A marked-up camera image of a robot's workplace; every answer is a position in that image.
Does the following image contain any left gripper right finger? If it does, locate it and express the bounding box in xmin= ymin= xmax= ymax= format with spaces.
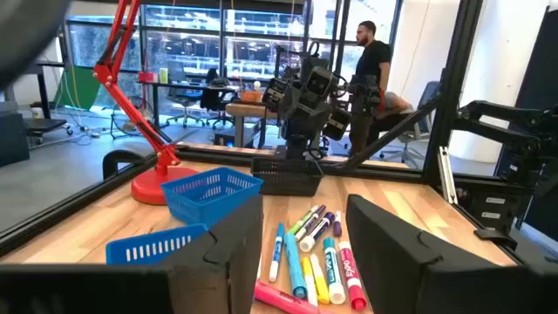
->
xmin=346 ymin=194 xmax=558 ymax=314

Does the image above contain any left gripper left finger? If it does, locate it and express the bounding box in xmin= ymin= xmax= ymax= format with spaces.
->
xmin=0 ymin=194 xmax=265 ymax=314

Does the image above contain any pink Expo marker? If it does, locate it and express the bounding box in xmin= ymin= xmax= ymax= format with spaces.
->
xmin=337 ymin=240 xmax=369 ymax=312

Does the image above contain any teal Expo marker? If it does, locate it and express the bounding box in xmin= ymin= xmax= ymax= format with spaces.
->
xmin=322 ymin=236 xmax=347 ymax=305

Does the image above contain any thin blue marker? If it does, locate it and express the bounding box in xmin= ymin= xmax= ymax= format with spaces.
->
xmin=268 ymin=222 xmax=286 ymax=283

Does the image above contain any pink highlighter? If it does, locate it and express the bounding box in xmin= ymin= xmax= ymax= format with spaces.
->
xmin=254 ymin=279 xmax=322 ymax=314

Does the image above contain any yellow highlighter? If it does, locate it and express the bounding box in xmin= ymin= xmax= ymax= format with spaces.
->
xmin=310 ymin=252 xmax=331 ymax=305

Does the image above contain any light blue highlighter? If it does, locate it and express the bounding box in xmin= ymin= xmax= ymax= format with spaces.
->
xmin=283 ymin=231 xmax=309 ymax=300

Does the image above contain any thin yellow-orange marker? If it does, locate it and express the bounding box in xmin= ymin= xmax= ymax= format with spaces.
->
xmin=301 ymin=256 xmax=320 ymax=307

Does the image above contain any dark purple Expo marker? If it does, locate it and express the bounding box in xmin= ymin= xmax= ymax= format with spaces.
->
xmin=299 ymin=211 xmax=337 ymax=253

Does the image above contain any thin purple marker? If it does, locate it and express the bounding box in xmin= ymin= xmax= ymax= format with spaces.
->
xmin=295 ymin=204 xmax=327 ymax=242

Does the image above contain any thin green marker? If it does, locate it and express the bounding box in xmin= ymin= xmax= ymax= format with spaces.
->
xmin=287 ymin=204 xmax=320 ymax=236

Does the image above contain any wooden table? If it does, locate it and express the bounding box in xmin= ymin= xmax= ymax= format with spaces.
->
xmin=225 ymin=101 xmax=280 ymax=149

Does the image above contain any black plastic basket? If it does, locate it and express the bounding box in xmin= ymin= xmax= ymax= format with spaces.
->
xmin=250 ymin=156 xmax=325 ymax=198

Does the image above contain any blue plastic basket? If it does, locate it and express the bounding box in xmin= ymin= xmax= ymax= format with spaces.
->
xmin=160 ymin=167 xmax=264 ymax=229
xmin=105 ymin=223 xmax=208 ymax=266

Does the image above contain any black office chair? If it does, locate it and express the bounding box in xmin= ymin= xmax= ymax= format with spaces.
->
xmin=165 ymin=60 xmax=206 ymax=128
xmin=199 ymin=68 xmax=239 ymax=131

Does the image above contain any standing person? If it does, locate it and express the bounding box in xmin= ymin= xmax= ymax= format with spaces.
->
xmin=348 ymin=20 xmax=392 ymax=156

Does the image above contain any seated person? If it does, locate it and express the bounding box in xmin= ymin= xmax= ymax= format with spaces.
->
xmin=368 ymin=90 xmax=415 ymax=147

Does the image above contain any red desk lamp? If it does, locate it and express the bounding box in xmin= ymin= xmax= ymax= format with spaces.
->
xmin=92 ymin=0 xmax=200 ymax=206

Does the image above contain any silver aluminium bar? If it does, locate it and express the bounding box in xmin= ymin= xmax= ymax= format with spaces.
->
xmin=437 ymin=145 xmax=459 ymax=206

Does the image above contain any gray office chair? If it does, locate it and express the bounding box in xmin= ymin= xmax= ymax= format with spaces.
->
xmin=378 ymin=80 xmax=442 ymax=169

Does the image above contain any black table clamp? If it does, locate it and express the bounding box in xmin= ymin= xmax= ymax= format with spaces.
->
xmin=101 ymin=148 xmax=146 ymax=181

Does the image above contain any green panel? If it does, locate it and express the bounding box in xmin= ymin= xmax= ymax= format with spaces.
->
xmin=53 ymin=65 xmax=102 ymax=111

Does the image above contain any black cabinet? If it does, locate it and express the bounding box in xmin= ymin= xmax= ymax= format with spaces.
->
xmin=0 ymin=100 xmax=31 ymax=167

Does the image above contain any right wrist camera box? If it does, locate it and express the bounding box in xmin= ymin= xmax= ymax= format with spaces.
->
xmin=304 ymin=65 xmax=339 ymax=100

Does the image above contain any black aluminium table frame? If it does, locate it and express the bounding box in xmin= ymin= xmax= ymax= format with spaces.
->
xmin=0 ymin=0 xmax=540 ymax=263

